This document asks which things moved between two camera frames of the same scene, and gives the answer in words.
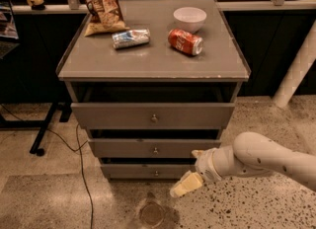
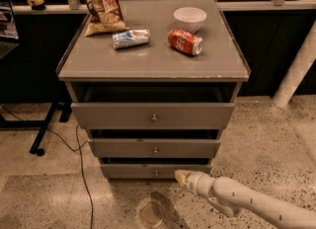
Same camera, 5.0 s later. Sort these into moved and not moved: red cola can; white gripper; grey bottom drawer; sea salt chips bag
Moved: white gripper
Not moved: grey bottom drawer; sea salt chips bag; red cola can
